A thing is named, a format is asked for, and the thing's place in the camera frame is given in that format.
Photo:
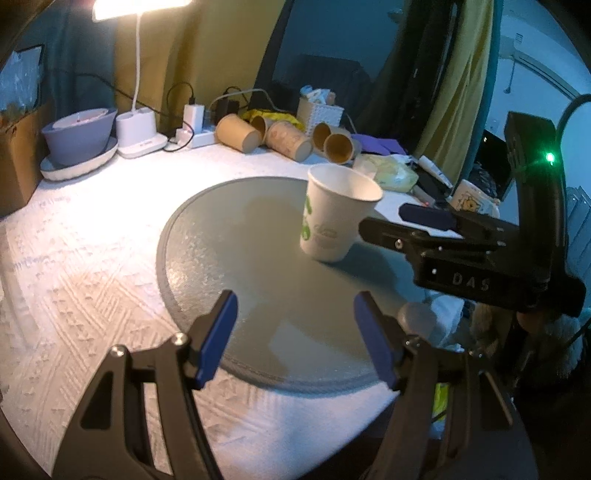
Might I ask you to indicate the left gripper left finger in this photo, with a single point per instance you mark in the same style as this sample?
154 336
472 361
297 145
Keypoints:
107 437

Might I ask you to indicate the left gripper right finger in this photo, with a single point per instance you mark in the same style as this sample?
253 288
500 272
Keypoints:
451 419

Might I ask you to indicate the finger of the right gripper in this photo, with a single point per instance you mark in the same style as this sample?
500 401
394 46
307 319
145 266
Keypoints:
392 237
470 225

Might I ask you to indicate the white Green World paper cup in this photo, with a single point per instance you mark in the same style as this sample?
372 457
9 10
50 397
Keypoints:
337 199

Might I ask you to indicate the brown paper cup front right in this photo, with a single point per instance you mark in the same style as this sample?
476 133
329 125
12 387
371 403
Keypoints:
340 148

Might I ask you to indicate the brown paper cup rear right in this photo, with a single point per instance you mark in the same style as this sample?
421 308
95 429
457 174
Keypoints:
320 133

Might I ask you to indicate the patterned brown paper cup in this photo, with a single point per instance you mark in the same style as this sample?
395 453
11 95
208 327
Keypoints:
286 139

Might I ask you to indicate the brown paper cup open mouth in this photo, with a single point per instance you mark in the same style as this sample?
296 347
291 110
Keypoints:
262 125

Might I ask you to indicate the brown paper cup far left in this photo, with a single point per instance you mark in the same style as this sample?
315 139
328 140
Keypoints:
238 134

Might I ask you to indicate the cartoon bear mug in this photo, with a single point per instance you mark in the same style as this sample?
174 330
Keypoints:
469 197

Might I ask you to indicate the white tube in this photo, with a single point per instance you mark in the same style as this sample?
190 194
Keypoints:
429 166

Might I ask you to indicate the yellow tissue pack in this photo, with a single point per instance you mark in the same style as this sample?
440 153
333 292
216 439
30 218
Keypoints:
387 171

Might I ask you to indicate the yellow curtain right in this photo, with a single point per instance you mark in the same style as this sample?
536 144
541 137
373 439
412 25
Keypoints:
459 97

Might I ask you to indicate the yellow curtain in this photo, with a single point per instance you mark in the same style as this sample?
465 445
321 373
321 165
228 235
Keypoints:
199 50
459 97

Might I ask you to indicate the purple cloth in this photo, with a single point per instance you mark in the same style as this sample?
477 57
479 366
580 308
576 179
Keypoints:
379 146

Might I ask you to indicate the round grey glass mat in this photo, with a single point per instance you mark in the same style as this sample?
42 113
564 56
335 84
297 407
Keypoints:
295 330

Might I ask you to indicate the white woven basket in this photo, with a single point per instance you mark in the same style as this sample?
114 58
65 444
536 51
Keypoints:
312 114

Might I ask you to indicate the white textured tablecloth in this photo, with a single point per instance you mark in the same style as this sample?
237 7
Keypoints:
78 276

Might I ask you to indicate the yellow plastic bag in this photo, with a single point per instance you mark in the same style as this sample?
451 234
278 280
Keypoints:
248 115

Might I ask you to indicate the black power adapter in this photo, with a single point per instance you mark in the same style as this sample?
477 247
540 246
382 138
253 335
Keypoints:
224 107

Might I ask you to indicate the white power strip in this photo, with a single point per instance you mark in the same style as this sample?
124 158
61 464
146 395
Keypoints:
188 140

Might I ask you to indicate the white USB charger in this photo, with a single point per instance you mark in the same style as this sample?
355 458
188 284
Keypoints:
193 117

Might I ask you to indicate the yellow curtain left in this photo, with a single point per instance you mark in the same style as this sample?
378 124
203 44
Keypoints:
199 50

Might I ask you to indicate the white desk lamp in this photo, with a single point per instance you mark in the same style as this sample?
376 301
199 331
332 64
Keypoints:
136 131

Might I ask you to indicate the purple bowl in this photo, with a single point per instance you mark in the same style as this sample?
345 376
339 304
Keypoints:
79 137

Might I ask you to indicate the cardboard box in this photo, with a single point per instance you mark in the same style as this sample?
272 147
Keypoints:
22 149

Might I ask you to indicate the clear plastic bag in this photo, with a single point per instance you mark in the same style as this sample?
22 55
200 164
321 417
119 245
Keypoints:
21 79

